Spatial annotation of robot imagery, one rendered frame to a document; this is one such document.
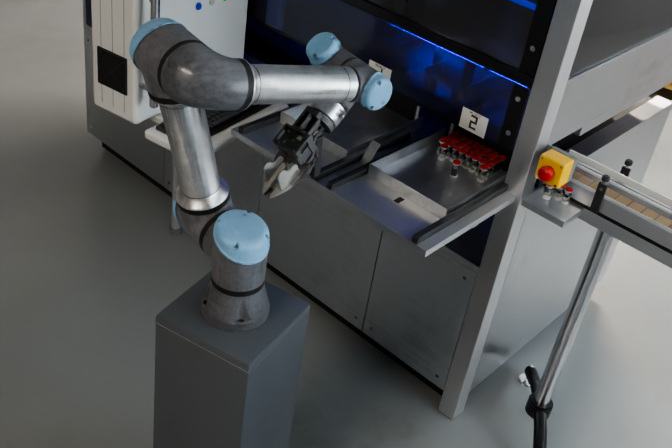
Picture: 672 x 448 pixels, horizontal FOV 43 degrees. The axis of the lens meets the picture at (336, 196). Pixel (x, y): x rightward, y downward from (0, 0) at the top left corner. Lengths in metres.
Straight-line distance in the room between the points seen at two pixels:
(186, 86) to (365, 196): 0.78
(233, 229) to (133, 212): 1.81
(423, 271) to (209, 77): 1.30
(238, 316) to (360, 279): 1.05
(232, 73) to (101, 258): 1.88
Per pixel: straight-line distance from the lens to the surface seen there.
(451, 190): 2.26
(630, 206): 2.33
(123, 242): 3.39
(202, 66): 1.52
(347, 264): 2.85
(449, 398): 2.82
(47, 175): 3.79
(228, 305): 1.83
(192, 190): 1.79
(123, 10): 2.41
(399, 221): 2.10
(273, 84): 1.58
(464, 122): 2.34
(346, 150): 2.28
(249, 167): 3.05
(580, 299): 2.54
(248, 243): 1.74
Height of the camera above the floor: 2.06
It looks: 33 degrees down
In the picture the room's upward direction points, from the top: 9 degrees clockwise
